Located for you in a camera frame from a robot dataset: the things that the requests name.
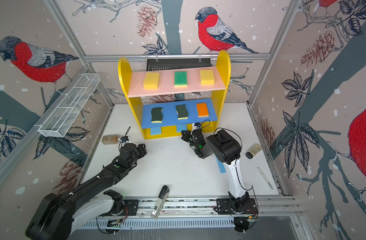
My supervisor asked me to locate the light blue sponge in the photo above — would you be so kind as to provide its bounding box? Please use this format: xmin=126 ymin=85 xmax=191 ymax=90
xmin=150 ymin=127 xmax=162 ymax=136
xmin=216 ymin=158 xmax=227 ymax=174
xmin=176 ymin=124 xmax=188 ymax=133

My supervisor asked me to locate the dark green wavy sponge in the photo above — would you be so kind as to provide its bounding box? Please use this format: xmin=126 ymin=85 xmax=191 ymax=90
xmin=151 ymin=107 xmax=163 ymax=123
xmin=175 ymin=105 xmax=189 ymax=120

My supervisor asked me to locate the orange sponge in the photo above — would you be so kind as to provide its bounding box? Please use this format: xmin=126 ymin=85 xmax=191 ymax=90
xmin=196 ymin=103 xmax=210 ymax=118

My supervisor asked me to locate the green yellow sponge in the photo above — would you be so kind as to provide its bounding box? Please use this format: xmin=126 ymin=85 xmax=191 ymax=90
xmin=174 ymin=71 xmax=188 ymax=88

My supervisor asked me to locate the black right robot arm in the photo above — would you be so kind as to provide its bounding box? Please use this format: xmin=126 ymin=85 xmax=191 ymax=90
xmin=181 ymin=128 xmax=250 ymax=214

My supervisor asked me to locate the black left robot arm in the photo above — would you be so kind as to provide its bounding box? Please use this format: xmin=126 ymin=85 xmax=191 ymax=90
xmin=25 ymin=143 xmax=147 ymax=240

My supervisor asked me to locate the blue lower shelf board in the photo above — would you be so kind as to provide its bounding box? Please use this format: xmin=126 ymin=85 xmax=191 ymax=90
xmin=141 ymin=99 xmax=218 ymax=129

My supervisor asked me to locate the pink upper shelf board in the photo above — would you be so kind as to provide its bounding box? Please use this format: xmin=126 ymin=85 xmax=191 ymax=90
xmin=127 ymin=67 xmax=226 ymax=98

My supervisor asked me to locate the seasoning jar left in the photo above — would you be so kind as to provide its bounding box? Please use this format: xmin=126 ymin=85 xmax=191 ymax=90
xmin=102 ymin=134 xmax=122 ymax=145

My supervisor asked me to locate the seasoning jar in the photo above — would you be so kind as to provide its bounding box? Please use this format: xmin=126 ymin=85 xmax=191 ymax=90
xmin=246 ymin=144 xmax=262 ymax=159
xmin=102 ymin=134 xmax=122 ymax=145

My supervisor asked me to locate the black silver handheld tool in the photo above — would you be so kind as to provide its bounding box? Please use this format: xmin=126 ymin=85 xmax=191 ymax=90
xmin=151 ymin=185 xmax=170 ymax=219

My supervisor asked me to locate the seasoning jar right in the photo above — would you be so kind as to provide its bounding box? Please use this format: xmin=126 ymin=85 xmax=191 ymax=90
xmin=246 ymin=144 xmax=262 ymax=159

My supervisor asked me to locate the clear plastic ruler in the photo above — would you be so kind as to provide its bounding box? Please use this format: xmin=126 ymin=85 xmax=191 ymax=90
xmin=257 ymin=167 xmax=274 ymax=190

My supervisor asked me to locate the black vent panel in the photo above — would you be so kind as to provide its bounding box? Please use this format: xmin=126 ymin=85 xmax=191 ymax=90
xmin=146 ymin=58 xmax=213 ymax=71

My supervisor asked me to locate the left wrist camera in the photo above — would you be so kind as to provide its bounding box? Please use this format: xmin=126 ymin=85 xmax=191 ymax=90
xmin=120 ymin=136 xmax=131 ymax=145

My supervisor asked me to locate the yellow shelf frame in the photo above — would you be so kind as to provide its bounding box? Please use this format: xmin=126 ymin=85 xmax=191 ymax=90
xmin=118 ymin=51 xmax=231 ymax=140

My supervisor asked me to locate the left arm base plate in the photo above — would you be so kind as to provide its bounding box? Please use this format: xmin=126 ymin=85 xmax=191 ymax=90
xmin=109 ymin=200 xmax=139 ymax=217

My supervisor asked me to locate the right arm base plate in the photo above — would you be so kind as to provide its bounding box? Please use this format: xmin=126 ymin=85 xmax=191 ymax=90
xmin=214 ymin=198 xmax=258 ymax=215

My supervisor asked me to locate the perforated aluminium rail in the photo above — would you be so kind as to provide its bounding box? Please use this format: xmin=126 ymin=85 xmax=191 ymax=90
xmin=79 ymin=217 xmax=235 ymax=230

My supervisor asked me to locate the white wire mesh basket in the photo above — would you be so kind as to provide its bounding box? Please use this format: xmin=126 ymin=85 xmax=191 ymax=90
xmin=38 ymin=73 xmax=100 ymax=138

